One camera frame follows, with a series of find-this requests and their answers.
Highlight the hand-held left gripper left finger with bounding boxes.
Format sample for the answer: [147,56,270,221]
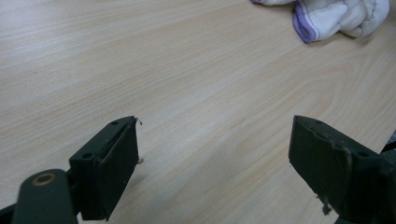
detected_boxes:
[68,116,140,222]

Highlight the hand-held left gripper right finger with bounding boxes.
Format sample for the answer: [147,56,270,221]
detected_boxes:
[288,115,396,224]

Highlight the white cloth with purple lines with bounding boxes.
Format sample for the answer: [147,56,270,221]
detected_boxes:
[250,0,390,44]

